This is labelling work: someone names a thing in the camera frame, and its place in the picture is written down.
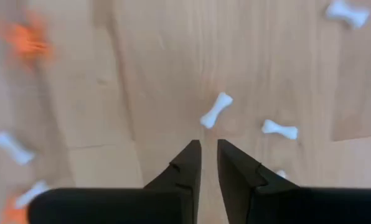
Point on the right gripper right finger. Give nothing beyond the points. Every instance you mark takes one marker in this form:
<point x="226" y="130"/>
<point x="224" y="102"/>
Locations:
<point x="282" y="205"/>

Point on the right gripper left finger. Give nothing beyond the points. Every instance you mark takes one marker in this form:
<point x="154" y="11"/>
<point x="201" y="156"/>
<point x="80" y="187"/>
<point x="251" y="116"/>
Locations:
<point x="126" y="205"/>

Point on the orange plastic toy spider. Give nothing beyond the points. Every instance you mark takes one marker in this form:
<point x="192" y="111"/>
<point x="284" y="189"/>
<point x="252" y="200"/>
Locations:
<point x="12" y="214"/>
<point x="26" y="40"/>

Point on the white plastic toy bone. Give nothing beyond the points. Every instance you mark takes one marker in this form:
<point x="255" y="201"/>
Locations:
<point x="279" y="129"/>
<point x="347" y="12"/>
<point x="12" y="147"/>
<point x="216" y="110"/>
<point x="31" y="193"/>

